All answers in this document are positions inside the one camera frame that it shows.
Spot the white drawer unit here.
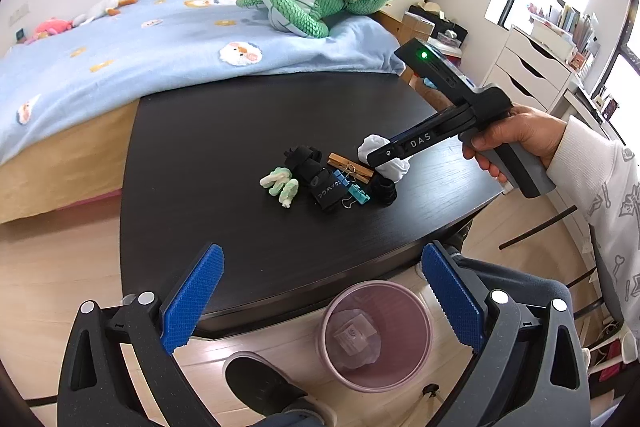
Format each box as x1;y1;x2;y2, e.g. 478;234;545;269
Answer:
487;26;581;112

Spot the green white twisted candy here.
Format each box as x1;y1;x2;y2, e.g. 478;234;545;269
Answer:
259;167;301;210

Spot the black ribbed cap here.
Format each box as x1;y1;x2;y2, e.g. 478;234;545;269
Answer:
372;177;398;208

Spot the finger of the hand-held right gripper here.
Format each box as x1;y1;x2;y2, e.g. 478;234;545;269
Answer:
366;106;471;170

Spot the white tissue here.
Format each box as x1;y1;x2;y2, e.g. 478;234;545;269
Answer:
357;134;412;184

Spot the white printed packet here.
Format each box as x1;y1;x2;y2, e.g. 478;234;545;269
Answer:
327;307;383;370

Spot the pink waste bin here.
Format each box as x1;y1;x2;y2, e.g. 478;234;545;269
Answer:
320;281;435;394

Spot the black shoe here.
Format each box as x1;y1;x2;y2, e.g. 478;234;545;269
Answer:
224;354;321;423

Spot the cardboard box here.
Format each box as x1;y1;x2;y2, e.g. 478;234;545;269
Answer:
400;12;436;48

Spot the person's left leg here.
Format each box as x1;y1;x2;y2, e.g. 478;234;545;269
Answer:
260;409;331;427

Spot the blue binder clip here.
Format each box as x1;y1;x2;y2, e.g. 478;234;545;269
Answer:
332;169;354;194

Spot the wooden bed frame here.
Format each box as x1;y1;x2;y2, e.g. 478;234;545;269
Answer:
0;97;141;225

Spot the pink plush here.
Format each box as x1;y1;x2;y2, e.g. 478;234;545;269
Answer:
25;19;76;45

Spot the white goose plush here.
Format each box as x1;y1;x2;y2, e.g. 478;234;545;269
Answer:
72;0;138;26

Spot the row of books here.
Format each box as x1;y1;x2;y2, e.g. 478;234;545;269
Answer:
530;2;601;68

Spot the red storage box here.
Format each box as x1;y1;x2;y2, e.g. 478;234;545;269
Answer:
425;32;466;72

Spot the wooden clothespin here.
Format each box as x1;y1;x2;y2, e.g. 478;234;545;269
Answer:
327;152;375;182

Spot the green dragon plush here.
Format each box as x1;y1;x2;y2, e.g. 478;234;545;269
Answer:
236;0;403;38

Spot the teal binder clip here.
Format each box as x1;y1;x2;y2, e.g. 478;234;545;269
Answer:
342;184;373;210

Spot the person's right forearm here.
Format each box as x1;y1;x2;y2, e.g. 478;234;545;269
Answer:
545;116;640;303

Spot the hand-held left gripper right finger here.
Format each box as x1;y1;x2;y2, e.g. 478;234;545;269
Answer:
421;241;588;427

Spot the black plastic piece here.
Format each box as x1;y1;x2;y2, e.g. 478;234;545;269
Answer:
285;146;323;170

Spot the person's right hand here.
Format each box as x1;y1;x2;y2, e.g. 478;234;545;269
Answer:
461;103;571;180

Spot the black metal chair frame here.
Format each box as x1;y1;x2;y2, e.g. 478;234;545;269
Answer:
498;204;608;308

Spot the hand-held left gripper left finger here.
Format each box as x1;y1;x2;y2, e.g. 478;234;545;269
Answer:
57;243;226;427

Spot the bed with blue blanket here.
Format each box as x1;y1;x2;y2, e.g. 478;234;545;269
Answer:
0;0;406;165

